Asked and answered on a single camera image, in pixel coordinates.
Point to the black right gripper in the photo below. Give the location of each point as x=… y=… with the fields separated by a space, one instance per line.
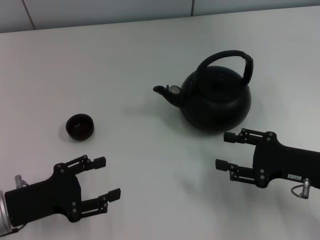
x=282 y=162

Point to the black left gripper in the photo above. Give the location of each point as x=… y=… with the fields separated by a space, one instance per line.
x=45 y=200

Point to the black round teapot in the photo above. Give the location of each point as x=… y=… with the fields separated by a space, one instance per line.
x=215 y=107

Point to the dark small teacup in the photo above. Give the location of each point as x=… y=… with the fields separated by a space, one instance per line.
x=80 y=127

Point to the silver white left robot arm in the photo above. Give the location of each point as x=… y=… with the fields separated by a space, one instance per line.
x=3 y=212

